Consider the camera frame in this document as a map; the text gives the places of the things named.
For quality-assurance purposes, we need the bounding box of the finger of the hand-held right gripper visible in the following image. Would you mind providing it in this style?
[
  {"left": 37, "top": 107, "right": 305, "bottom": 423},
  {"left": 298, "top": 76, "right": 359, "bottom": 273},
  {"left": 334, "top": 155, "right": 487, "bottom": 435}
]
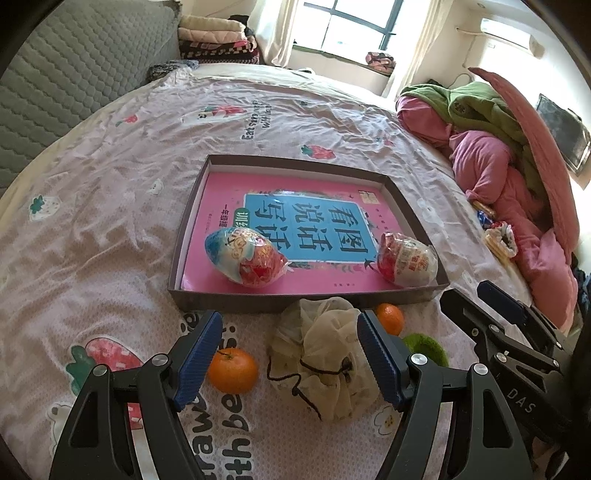
[
  {"left": 438, "top": 289, "right": 556, "bottom": 374},
  {"left": 476, "top": 280, "right": 564, "bottom": 356}
]

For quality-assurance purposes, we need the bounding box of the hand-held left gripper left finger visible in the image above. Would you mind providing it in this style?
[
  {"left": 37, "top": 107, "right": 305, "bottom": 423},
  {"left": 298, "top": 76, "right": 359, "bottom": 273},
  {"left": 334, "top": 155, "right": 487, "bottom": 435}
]
[{"left": 48, "top": 310, "right": 225, "bottom": 480}]

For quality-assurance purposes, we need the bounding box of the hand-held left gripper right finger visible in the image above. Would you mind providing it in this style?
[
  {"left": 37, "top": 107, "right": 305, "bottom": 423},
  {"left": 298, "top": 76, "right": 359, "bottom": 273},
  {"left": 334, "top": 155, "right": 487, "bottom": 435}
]
[{"left": 356, "top": 309, "right": 534, "bottom": 480}]

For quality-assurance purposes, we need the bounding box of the green fuzzy ring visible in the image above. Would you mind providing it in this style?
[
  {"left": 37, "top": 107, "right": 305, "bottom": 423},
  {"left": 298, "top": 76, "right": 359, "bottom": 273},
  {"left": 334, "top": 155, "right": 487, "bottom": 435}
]
[{"left": 402, "top": 333, "right": 450, "bottom": 368}]

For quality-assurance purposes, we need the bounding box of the beige mesh drawstring bag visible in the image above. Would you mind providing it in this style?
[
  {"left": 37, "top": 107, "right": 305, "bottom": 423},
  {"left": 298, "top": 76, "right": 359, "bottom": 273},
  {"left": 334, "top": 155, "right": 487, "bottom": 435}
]
[{"left": 267, "top": 296, "right": 386, "bottom": 422}]

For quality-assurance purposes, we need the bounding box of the shallow brown cardboard box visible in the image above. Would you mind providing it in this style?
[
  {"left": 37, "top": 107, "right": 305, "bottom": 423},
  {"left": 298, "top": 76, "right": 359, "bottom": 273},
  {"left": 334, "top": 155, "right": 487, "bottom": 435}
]
[{"left": 167, "top": 154, "right": 451, "bottom": 315}]

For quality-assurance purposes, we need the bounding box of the orange mandarin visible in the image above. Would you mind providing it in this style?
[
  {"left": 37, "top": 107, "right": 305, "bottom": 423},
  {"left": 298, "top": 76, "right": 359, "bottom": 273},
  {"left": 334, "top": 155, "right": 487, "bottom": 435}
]
[
  {"left": 207, "top": 348, "right": 259, "bottom": 394},
  {"left": 376, "top": 303, "right": 406, "bottom": 336}
]

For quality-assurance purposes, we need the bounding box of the red and white toy egg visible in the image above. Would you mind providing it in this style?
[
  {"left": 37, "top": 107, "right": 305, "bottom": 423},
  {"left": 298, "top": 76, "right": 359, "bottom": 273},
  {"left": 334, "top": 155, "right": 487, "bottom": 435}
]
[{"left": 376, "top": 232, "right": 438, "bottom": 288}]

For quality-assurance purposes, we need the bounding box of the blue and red toy egg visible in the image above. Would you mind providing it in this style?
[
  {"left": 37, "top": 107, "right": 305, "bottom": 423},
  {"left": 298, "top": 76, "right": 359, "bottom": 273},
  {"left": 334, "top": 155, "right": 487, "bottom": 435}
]
[{"left": 204, "top": 228, "right": 289, "bottom": 289}]

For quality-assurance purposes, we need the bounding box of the pink clothes pile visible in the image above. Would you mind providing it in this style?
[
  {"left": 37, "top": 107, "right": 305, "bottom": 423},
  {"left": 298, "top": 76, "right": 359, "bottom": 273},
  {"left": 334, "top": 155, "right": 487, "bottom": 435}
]
[{"left": 397, "top": 95, "right": 580, "bottom": 324}]

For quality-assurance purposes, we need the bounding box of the pink cushion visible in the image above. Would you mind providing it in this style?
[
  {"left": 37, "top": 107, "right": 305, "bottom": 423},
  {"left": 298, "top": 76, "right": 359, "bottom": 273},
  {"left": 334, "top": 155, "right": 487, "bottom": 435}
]
[{"left": 468, "top": 67, "right": 583, "bottom": 252}]

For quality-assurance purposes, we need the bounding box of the pink book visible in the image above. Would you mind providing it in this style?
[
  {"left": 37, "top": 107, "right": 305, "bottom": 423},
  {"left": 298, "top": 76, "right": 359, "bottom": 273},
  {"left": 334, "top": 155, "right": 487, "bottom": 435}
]
[{"left": 180, "top": 172, "right": 435, "bottom": 296}]

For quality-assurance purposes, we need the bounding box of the strawberry print bed sheet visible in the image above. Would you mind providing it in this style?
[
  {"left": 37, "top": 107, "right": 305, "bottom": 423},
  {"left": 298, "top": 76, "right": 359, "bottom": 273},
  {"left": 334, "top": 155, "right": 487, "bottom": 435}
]
[{"left": 0, "top": 62, "right": 555, "bottom": 480}]

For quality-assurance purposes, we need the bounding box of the green garment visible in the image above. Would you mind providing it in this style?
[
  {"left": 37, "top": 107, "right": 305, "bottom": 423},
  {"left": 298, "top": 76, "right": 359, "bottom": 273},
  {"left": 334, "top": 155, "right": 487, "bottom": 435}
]
[{"left": 406, "top": 80, "right": 546, "bottom": 195}]

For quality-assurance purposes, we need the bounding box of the white air conditioner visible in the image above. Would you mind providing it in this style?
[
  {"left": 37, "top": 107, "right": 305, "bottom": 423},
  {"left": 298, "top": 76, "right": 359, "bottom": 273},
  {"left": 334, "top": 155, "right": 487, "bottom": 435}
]
[{"left": 478, "top": 18, "right": 546, "bottom": 58}]

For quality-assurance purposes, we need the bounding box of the patterned cloth bundle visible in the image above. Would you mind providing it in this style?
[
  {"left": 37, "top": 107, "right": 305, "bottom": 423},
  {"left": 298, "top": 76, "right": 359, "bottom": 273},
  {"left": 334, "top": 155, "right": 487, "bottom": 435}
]
[{"left": 366, "top": 52, "right": 397, "bottom": 73}]

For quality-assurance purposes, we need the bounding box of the cream curtain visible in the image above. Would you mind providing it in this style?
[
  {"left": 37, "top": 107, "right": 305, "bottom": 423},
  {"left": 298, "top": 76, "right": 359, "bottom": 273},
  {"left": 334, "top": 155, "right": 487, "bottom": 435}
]
[
  {"left": 256, "top": 0, "right": 308, "bottom": 70},
  {"left": 383, "top": 0, "right": 462, "bottom": 97}
]

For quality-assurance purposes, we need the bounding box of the dark blue knitted cloth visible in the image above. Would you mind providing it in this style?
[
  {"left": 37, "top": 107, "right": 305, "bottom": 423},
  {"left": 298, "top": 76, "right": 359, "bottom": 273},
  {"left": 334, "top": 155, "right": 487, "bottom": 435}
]
[{"left": 148, "top": 59, "right": 199, "bottom": 81}]

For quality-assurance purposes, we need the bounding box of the window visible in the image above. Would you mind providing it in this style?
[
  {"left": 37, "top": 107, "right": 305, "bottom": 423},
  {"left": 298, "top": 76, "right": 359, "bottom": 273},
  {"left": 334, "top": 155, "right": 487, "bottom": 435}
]
[{"left": 302, "top": 0, "right": 407, "bottom": 49}]

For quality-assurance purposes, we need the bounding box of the dark patterned folded blanket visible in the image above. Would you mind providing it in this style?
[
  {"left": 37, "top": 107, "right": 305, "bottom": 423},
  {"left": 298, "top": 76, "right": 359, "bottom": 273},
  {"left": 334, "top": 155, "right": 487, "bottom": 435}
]
[{"left": 179, "top": 39, "right": 264, "bottom": 66}]

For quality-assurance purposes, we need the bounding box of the grey quilted headboard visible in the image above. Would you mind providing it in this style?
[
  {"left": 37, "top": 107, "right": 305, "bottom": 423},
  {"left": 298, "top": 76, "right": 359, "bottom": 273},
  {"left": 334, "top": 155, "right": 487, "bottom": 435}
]
[{"left": 0, "top": 0, "right": 185, "bottom": 199}]

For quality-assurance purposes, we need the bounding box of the folded pink blanket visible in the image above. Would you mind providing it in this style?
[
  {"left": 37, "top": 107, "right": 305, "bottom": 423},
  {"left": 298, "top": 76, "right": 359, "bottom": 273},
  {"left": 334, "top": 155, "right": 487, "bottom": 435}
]
[{"left": 178, "top": 28, "right": 247, "bottom": 44}]

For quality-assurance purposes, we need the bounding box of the folded cream blanket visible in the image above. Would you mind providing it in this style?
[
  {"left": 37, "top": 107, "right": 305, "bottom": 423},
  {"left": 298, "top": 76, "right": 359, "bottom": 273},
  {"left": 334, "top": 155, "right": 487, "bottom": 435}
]
[{"left": 179, "top": 15, "right": 247, "bottom": 33}]

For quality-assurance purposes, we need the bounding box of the black cloth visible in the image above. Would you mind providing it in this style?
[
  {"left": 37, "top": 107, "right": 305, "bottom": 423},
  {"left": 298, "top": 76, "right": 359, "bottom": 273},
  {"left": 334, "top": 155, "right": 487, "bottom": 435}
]
[{"left": 228, "top": 14, "right": 257, "bottom": 38}]

